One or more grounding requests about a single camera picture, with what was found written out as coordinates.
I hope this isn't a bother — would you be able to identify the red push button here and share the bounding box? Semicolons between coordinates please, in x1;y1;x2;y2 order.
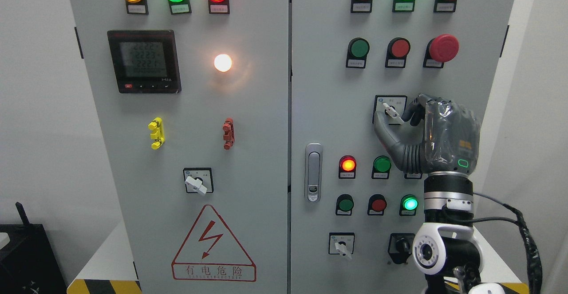
385;37;410;68
367;194;387;216

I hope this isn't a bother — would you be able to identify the gray robot hand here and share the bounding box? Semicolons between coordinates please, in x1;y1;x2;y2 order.
373;93;481;176

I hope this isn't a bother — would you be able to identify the yellow terminal connector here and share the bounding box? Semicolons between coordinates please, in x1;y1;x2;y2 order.
148;118;165;150

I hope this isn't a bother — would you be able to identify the lower red push button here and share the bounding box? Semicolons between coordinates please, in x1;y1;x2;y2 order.
367;194;387;216

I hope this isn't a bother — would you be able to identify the upper green push button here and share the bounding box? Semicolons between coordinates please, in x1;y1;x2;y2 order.
345;37;371;68

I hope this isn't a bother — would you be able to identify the red terminal connector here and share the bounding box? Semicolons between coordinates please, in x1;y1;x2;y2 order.
222;118;235;150

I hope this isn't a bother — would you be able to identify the red electric hazard sticker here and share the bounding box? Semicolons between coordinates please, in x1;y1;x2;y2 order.
172;204;257;282

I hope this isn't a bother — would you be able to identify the lower green push button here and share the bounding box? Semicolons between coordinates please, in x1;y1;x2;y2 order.
335;194;354;216

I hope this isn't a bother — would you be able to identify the lit green push button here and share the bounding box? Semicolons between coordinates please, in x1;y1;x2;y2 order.
399;194;419;216

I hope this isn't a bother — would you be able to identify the white glowing indicator light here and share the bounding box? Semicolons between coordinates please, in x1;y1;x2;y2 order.
213;54;233;73

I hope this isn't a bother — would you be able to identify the middle green indicator light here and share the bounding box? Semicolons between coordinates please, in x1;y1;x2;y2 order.
371;155;392;180

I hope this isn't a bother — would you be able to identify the gray electrical cabinet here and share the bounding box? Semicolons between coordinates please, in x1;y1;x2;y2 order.
70;0;514;294

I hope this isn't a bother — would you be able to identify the black equipment case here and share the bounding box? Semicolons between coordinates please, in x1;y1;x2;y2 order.
0;202;67;294

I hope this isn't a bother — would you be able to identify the lit red indicator light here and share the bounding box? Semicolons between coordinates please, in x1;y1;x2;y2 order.
338;155;357;179

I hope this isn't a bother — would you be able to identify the silver door handle lock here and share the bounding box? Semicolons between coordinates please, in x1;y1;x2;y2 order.
304;143;323;202

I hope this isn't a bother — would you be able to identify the black braided cable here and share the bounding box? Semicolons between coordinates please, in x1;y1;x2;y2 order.
439;192;543;294

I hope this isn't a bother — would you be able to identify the black digital power meter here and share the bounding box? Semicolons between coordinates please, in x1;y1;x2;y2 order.
107;30;182;94

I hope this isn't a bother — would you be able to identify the left door gray rotary switch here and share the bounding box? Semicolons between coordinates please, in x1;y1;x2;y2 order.
183;167;214;196

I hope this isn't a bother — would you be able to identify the red emergency stop button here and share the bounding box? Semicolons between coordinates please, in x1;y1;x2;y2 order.
423;34;460;68

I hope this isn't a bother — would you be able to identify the black selector switch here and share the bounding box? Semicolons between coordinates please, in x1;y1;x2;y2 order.
387;233;414;264

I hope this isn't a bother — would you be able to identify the upper red push button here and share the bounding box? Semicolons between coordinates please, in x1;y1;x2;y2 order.
385;37;410;68

